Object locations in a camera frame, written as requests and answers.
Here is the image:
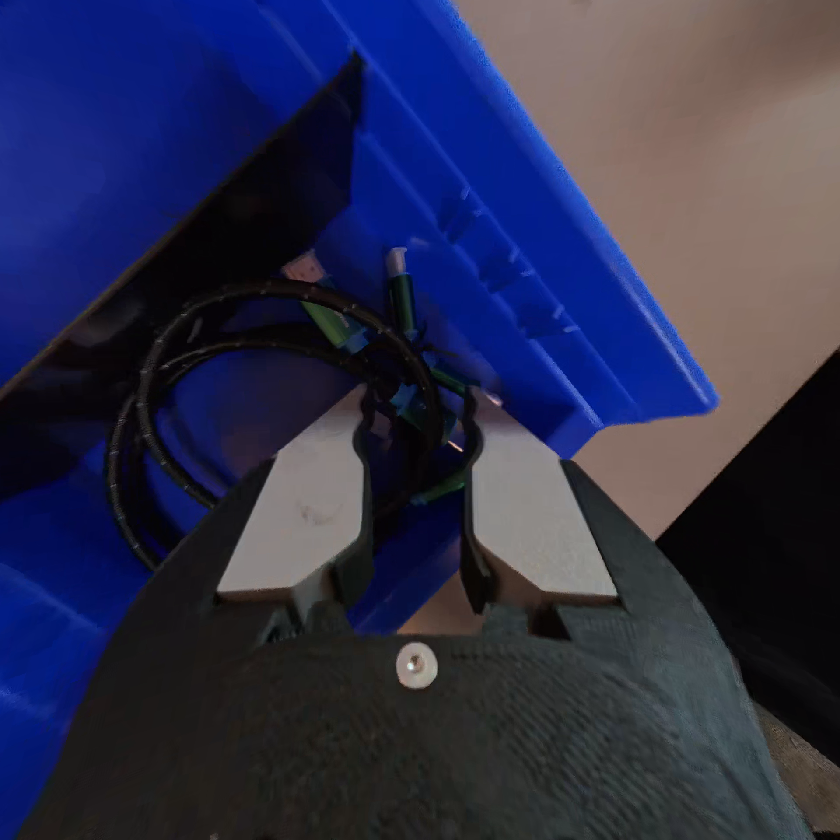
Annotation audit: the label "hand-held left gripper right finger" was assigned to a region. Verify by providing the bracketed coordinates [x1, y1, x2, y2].
[461, 386, 621, 616]

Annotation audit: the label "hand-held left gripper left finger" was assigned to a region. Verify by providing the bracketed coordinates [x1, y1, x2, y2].
[215, 385, 376, 614]

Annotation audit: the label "black braided cable green plugs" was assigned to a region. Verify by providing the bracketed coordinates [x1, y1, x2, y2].
[105, 246, 487, 572]
[134, 252, 470, 509]

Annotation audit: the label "blue storage bin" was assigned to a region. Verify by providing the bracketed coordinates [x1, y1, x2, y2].
[0, 0, 719, 828]

